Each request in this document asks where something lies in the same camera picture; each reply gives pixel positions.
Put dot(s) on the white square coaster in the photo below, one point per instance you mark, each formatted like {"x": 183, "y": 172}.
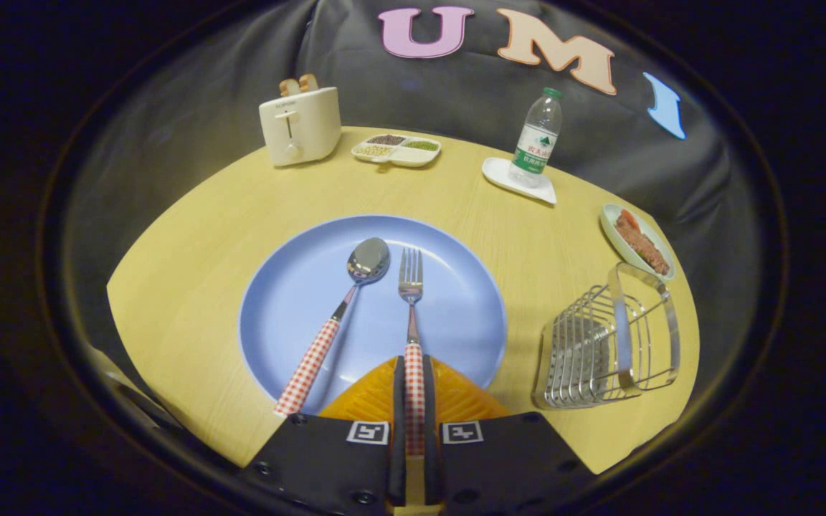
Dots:
{"x": 499, "y": 173}

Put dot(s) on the clear water bottle green cap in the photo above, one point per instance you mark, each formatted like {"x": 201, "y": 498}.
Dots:
{"x": 536, "y": 143}

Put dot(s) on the blue round plate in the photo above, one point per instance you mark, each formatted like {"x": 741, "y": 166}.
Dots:
{"x": 456, "y": 315}

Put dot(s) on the white toaster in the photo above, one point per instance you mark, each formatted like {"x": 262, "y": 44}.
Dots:
{"x": 309, "y": 125}

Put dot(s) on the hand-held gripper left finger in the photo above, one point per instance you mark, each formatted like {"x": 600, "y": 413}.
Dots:
{"x": 399, "y": 430}

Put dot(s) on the toast bread slice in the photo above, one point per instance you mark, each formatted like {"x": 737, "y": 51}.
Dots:
{"x": 308, "y": 82}
{"x": 289, "y": 87}

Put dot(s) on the green plate with meat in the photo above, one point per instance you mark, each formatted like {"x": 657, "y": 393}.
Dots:
{"x": 639, "y": 244}

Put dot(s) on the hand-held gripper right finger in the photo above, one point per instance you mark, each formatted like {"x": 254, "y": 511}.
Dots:
{"x": 429, "y": 430}

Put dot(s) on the divided white snack dish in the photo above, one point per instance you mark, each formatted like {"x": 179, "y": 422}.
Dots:
{"x": 406, "y": 156}

